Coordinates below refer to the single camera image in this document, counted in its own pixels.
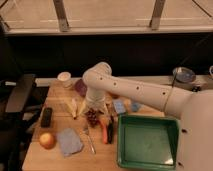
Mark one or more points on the orange bowl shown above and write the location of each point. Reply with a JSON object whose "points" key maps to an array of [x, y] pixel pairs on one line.
{"points": [[110, 97]]}

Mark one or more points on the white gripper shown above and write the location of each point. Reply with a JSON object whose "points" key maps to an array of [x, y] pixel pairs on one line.
{"points": [[95, 105]]}

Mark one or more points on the grey bowl on ledge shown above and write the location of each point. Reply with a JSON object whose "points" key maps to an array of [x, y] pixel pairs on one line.
{"points": [[183, 75]]}

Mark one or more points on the metal fork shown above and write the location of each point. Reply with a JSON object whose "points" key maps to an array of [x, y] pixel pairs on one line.
{"points": [[86, 131]]}

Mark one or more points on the black rectangular block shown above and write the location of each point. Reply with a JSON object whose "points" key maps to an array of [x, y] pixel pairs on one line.
{"points": [[46, 117]]}

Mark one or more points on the purple bowl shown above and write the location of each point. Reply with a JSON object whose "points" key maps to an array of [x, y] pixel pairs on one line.
{"points": [[80, 87]]}

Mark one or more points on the green plastic tray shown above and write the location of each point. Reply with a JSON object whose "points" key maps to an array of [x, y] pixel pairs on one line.
{"points": [[147, 143]]}

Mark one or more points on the white paper cup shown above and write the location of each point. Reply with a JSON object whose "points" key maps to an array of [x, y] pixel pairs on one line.
{"points": [[65, 79]]}

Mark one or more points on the blue cup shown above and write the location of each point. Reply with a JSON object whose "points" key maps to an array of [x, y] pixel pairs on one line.
{"points": [[135, 107]]}

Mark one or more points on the bunch of dark grapes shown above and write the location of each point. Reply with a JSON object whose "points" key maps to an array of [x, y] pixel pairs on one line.
{"points": [[92, 118]]}

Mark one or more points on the banana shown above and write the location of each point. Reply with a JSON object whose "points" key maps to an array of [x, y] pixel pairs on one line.
{"points": [[72, 106]]}

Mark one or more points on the blue sponge block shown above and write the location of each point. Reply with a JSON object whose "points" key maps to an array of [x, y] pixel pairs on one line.
{"points": [[119, 106]]}

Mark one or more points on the orange handled pliers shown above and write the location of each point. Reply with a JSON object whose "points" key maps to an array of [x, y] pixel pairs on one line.
{"points": [[107, 130]]}

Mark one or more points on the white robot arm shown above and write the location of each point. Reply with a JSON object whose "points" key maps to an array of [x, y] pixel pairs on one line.
{"points": [[193, 109]]}

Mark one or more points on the black chair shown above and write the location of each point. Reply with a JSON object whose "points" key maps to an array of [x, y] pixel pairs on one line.
{"points": [[16, 115]]}

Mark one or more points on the orange apple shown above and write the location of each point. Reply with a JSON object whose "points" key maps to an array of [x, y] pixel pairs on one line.
{"points": [[47, 140]]}

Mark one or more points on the blue grey cloth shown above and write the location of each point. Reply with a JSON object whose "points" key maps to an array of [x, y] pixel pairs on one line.
{"points": [[69, 142]]}

